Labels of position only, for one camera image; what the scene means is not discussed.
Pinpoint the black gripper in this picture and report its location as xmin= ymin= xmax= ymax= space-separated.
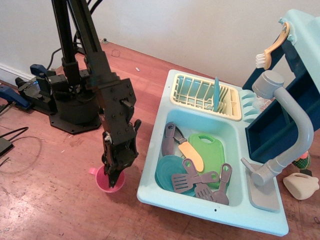
xmin=101 ymin=131 xmax=139 ymax=189

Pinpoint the pink plastic cup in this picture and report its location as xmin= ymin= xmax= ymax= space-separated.
xmin=88 ymin=166 xmax=126 ymax=193

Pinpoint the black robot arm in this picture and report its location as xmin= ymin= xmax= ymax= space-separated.
xmin=68 ymin=0 xmax=142 ymax=188

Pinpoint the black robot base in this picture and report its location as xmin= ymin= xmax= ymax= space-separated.
xmin=49 ymin=70 xmax=101 ymax=135

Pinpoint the teal plate in sink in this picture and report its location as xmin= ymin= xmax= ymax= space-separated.
xmin=155 ymin=155 xmax=187 ymax=192

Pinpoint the light blue toy sink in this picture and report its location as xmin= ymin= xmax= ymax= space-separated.
xmin=137 ymin=69 xmax=289 ymax=236

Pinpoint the grey slotted spatula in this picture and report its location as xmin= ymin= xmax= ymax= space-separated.
xmin=171 ymin=158 xmax=198 ymax=193

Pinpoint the yellow toy knife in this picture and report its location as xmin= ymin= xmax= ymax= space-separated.
xmin=173 ymin=126 xmax=204 ymax=172

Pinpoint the green cutting board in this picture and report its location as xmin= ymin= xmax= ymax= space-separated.
xmin=188 ymin=133 xmax=225 ymax=175

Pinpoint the blue black clamp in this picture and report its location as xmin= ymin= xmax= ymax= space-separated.
xmin=0 ymin=64 xmax=57 ymax=115

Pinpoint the black flat device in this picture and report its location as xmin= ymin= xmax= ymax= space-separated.
xmin=0 ymin=137 xmax=14 ymax=156

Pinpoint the grey toy ladle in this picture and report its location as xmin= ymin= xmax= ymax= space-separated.
xmin=213 ymin=163 xmax=233 ymax=206

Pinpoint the yellow dish rack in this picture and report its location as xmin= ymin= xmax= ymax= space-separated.
xmin=170 ymin=73 xmax=242 ymax=121

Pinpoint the teal plate in rack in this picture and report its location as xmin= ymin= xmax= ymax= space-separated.
xmin=213 ymin=76 xmax=220 ymax=112

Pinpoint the grey toy faucet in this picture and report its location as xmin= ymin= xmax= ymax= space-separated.
xmin=240 ymin=70 xmax=315 ymax=187

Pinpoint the dark blue toy shelf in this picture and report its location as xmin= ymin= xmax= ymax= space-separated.
xmin=245 ymin=40 xmax=320 ymax=163

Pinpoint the green toy vegetable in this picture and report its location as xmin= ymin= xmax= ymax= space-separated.
xmin=292 ymin=151 xmax=313 ymax=177

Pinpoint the tan dish brush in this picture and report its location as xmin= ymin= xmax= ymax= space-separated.
xmin=255 ymin=22 xmax=290 ymax=70

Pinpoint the black cable on floor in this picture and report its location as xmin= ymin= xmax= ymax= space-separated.
xmin=0 ymin=126 xmax=42 ymax=175

